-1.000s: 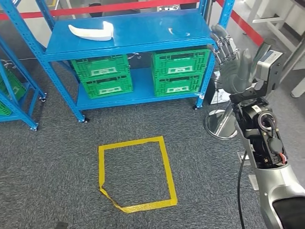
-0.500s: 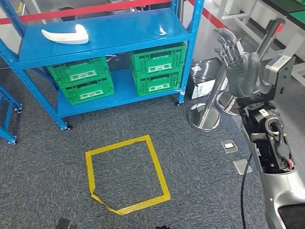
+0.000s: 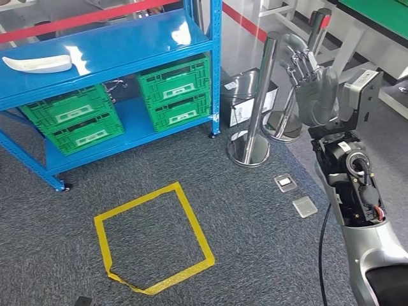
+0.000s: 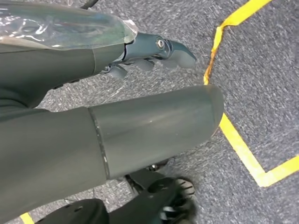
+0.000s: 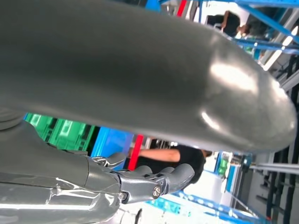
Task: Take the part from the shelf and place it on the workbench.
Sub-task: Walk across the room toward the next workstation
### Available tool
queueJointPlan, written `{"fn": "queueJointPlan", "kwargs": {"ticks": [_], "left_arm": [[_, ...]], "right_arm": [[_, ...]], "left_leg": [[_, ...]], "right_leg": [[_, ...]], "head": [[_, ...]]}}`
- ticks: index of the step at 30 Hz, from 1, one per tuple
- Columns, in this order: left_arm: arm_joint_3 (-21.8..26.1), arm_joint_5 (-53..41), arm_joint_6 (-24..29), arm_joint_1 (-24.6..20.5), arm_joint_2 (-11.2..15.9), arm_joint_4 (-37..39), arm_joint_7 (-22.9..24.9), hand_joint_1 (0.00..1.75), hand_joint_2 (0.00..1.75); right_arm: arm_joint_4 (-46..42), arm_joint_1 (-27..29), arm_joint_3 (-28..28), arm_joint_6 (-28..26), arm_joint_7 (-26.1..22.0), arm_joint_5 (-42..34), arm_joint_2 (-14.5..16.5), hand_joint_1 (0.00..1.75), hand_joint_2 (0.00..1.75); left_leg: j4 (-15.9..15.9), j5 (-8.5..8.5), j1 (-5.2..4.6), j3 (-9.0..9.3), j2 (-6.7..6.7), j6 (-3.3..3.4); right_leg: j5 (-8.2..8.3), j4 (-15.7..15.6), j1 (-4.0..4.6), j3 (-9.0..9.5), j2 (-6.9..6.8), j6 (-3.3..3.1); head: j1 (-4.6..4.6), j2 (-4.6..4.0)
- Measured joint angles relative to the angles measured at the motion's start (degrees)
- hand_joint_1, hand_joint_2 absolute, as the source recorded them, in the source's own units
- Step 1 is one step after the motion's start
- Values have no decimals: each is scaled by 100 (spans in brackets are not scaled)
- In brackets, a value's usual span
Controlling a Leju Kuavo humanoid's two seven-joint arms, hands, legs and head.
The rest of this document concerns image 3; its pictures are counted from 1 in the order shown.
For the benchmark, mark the red barrier belt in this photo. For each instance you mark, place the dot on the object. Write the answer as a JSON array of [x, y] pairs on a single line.
[[79, 19], [243, 21]]

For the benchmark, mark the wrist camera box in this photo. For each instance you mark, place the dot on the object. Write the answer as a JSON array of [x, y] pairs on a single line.
[[83, 301], [360, 86]]

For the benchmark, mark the silver floor socket white insert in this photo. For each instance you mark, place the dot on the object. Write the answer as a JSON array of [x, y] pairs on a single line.
[[285, 183]]

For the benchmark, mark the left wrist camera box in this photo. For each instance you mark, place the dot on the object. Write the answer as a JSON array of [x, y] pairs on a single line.
[[83, 301]]

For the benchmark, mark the black cardboard box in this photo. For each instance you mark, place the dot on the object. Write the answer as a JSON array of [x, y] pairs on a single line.
[[237, 84]]

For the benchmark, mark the white workbench dark green top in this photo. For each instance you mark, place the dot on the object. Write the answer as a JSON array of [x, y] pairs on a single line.
[[286, 10]]

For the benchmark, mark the white curved plastic part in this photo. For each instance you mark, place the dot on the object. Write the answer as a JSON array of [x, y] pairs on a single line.
[[38, 64]]

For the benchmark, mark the white workbench bright green top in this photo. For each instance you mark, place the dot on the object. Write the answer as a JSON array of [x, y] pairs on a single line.
[[375, 12]]

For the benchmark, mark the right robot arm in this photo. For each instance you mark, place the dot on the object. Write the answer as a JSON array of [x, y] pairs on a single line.
[[366, 249]]

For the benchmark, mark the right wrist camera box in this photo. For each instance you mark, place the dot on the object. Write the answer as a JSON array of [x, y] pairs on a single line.
[[360, 86]]

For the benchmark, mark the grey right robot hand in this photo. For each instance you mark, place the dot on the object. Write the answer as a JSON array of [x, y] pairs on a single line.
[[317, 101]]

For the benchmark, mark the plain silver floor socket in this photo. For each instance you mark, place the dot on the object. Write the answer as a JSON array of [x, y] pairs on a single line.
[[305, 207]]

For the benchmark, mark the chrome stanchion post red band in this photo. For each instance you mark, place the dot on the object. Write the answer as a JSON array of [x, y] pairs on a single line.
[[283, 126]]

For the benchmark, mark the white table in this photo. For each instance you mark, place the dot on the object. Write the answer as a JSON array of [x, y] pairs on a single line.
[[16, 3]]

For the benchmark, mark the blue metal shelf rack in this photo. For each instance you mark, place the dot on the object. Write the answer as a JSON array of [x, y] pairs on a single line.
[[105, 46]]

